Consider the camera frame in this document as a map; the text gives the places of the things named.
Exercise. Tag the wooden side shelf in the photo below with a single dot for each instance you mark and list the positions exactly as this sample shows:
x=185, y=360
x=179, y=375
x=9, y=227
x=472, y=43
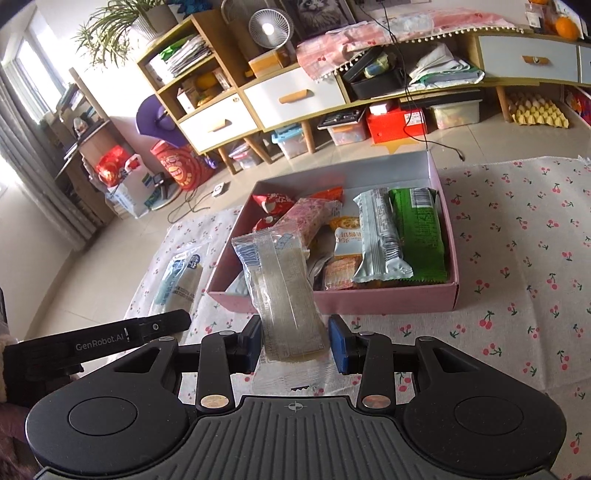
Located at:
x=78, y=152

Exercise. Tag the small clear storage bin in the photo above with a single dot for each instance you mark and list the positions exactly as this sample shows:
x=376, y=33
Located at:
x=244, y=157

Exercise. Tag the pink tasselled runner cloth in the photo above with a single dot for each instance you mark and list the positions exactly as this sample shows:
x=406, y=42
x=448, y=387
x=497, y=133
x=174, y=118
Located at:
x=332, y=50

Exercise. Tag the black storage tray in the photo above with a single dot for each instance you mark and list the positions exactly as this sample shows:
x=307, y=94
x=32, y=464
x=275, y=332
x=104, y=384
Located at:
x=374, y=85

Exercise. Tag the wooden low cabinet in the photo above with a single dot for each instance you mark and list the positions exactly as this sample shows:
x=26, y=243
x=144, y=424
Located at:
x=502, y=104

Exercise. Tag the framed cat picture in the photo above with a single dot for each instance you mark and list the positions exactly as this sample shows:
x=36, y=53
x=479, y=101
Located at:
x=318, y=16

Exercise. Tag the orange white biscuit packet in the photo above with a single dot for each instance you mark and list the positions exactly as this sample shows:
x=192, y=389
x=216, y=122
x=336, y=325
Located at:
x=346, y=243

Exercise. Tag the clear bin with orange contents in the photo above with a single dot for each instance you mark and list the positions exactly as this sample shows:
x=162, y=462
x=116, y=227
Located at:
x=452, y=115

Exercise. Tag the purple hat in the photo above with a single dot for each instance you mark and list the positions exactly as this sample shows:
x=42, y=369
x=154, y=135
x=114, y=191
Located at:
x=157, y=122

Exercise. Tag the red cartoon face bag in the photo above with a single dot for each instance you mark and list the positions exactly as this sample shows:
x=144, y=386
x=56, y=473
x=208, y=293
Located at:
x=180, y=166

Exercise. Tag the red gift bag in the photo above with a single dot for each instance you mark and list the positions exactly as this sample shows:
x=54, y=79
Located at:
x=113, y=167

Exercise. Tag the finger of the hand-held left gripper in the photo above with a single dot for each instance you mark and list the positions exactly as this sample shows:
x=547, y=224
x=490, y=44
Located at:
x=161, y=325

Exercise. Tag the grey curtain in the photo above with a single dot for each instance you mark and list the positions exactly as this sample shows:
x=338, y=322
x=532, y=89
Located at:
x=37, y=175

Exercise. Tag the pink clear snack packet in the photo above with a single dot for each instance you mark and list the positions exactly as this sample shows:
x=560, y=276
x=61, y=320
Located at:
x=304, y=220

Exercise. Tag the yellow egg tray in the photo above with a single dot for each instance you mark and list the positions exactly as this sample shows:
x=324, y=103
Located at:
x=538, y=110

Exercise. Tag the clear bin with blue lid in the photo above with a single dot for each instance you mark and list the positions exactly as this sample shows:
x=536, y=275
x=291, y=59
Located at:
x=291, y=144

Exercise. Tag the clear pale snack packet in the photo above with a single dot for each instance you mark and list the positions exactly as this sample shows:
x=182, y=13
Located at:
x=281, y=300

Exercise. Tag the white shopping bag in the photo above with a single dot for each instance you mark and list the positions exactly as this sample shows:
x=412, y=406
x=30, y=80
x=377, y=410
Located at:
x=131, y=194

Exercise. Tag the red box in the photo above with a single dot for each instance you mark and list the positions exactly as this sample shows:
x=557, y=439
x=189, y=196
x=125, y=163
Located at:
x=392, y=127

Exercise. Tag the small pink orange packet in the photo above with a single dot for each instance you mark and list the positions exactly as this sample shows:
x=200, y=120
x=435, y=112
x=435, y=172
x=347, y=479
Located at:
x=339, y=273

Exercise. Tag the white desk fan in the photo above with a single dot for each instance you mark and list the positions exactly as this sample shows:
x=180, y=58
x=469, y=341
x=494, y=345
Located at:
x=271, y=28

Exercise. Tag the person's left forearm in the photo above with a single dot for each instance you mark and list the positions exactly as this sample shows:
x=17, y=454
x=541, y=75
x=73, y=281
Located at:
x=14, y=438

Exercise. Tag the small red silver packet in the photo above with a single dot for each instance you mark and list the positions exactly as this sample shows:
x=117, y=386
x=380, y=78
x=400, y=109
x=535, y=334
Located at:
x=330, y=194

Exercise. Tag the pink cardboard box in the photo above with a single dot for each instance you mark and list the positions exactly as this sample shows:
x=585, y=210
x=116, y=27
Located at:
x=392, y=299

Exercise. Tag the clear bin with black lid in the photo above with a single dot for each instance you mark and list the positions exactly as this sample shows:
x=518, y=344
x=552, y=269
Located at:
x=344, y=131

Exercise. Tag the small black device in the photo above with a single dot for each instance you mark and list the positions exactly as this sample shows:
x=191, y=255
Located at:
x=160, y=185

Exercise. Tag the red white snack packet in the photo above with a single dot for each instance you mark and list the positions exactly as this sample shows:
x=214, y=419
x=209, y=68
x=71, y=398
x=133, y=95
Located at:
x=263, y=225
x=272, y=201

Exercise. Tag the green snack packet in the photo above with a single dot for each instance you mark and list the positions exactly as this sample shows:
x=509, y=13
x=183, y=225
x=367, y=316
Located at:
x=425, y=240

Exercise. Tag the yellow cardboard box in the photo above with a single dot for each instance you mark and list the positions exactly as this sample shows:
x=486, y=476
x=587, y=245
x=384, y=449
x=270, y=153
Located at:
x=268, y=63

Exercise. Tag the potted green plant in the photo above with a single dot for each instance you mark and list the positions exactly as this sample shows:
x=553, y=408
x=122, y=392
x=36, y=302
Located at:
x=150, y=23

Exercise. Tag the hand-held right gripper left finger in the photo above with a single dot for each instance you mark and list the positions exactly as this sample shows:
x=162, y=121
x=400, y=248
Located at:
x=253, y=344

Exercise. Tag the white cabinet drawer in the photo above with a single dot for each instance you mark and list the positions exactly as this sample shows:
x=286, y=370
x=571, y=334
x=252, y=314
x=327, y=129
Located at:
x=268, y=105
x=585, y=64
x=203, y=134
x=498, y=60

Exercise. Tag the white charger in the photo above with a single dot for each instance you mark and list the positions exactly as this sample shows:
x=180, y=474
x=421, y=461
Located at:
x=220, y=189

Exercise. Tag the pile of white green bags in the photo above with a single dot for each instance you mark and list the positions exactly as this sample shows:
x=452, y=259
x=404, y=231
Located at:
x=443, y=69

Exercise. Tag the orange fruit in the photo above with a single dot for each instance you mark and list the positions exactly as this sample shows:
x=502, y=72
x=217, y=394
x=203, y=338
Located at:
x=567, y=27

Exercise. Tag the wooden shelf unit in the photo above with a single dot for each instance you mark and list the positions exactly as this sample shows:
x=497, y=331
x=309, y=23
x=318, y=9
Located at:
x=221, y=50

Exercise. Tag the cherry print cloth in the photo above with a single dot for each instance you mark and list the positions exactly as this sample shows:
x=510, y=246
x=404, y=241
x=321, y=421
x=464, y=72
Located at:
x=508, y=277

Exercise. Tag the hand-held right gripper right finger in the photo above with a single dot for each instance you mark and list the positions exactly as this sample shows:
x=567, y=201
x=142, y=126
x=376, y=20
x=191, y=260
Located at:
x=337, y=344

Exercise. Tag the stack of papers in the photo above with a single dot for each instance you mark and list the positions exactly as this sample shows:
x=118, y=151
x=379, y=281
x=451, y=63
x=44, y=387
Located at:
x=184, y=57

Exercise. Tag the short silver snack packet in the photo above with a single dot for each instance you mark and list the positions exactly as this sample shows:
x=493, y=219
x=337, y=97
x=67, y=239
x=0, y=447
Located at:
x=318, y=266

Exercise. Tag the long silver snack packet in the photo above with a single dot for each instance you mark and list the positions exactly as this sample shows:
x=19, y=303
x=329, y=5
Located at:
x=378, y=240

